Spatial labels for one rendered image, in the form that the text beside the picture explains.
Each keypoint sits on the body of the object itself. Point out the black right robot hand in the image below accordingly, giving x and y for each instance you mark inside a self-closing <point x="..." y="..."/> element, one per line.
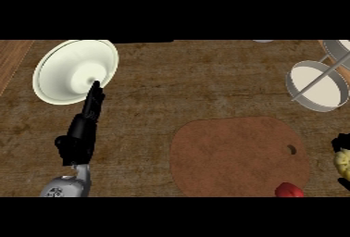
<point x="343" y="142"/>

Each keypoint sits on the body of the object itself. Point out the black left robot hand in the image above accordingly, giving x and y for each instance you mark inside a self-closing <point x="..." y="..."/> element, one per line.
<point x="81" y="135"/>

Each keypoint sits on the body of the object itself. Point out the yellow squash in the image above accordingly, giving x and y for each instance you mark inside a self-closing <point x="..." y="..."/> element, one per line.
<point x="343" y="163"/>

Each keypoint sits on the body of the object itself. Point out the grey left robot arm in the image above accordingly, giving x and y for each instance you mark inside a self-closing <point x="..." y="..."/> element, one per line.
<point x="68" y="185"/>

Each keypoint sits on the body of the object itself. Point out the brown wooden cutting board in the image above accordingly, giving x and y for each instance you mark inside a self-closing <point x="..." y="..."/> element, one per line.
<point x="236" y="157"/>

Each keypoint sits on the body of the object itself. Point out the red vegetable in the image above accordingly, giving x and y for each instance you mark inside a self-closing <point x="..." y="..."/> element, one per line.
<point x="288" y="190"/>

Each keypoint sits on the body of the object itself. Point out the white round plate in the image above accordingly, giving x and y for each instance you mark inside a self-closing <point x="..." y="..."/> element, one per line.
<point x="68" y="74"/>

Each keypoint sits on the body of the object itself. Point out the pale round object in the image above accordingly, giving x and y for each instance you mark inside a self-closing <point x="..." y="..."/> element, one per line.
<point x="263" y="40"/>

